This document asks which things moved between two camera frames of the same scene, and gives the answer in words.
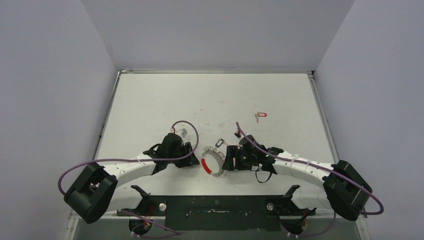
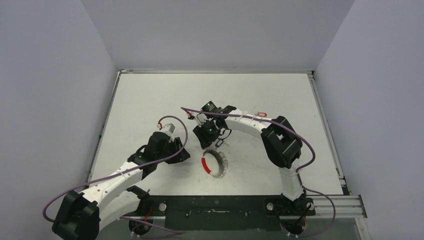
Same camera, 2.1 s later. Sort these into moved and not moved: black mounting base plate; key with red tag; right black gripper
Moved: right black gripper
Not moved: black mounting base plate; key with red tag
